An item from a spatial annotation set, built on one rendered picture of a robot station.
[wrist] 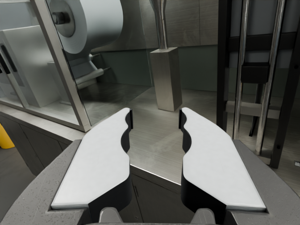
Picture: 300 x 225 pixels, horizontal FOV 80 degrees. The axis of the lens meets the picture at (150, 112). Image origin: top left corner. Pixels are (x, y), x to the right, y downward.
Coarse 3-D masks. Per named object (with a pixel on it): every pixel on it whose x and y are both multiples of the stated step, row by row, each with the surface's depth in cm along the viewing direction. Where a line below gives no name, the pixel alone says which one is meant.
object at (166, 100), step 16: (160, 0) 66; (160, 16) 69; (160, 32) 72; (160, 48) 75; (176, 48) 76; (160, 64) 75; (176, 64) 78; (160, 80) 79; (176, 80) 80; (160, 96) 84; (176, 96) 83
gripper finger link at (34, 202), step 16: (64, 160) 8; (48, 176) 7; (64, 176) 7; (32, 192) 7; (48, 192) 7; (16, 208) 6; (32, 208) 6; (48, 208) 6; (80, 208) 6; (0, 224) 6; (16, 224) 6; (32, 224) 6; (48, 224) 6; (64, 224) 6; (80, 224) 6
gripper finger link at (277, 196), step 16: (240, 144) 9; (256, 160) 8; (256, 176) 7; (272, 176) 7; (272, 192) 6; (288, 192) 6; (272, 208) 6; (288, 208) 6; (224, 224) 6; (240, 224) 5; (256, 224) 5; (272, 224) 5; (288, 224) 5
